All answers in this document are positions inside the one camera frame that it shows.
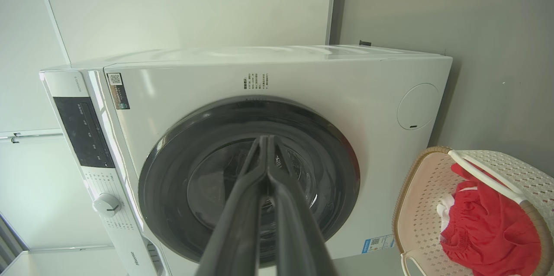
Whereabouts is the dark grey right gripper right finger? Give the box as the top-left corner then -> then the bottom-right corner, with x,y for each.
267,135 -> 338,276

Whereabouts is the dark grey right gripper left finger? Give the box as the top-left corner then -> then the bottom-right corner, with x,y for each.
195,135 -> 268,276

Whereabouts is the beige perforated laundry basket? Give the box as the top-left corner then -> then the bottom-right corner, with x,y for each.
392,146 -> 554,276

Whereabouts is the white garment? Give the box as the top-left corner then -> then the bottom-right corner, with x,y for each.
436,187 -> 477,231

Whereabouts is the round black washing machine door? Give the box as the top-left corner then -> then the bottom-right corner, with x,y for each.
138,96 -> 361,268

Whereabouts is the red garment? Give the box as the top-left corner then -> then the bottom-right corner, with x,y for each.
439,164 -> 541,276

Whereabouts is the dark QR code sticker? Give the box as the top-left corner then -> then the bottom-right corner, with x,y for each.
106,73 -> 130,110

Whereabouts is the white front-load washing machine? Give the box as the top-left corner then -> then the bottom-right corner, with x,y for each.
39,45 -> 454,276

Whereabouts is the blue energy label sticker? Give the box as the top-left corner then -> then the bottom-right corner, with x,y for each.
363,234 -> 395,254

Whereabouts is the white washer control knob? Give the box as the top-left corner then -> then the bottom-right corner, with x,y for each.
92,193 -> 122,218

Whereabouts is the round white filter cover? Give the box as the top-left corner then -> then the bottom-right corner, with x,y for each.
397,83 -> 440,131

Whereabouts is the small printed text label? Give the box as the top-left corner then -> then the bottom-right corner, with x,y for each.
243,73 -> 270,90

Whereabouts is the black washer control panel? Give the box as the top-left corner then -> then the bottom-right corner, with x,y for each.
53,96 -> 115,168

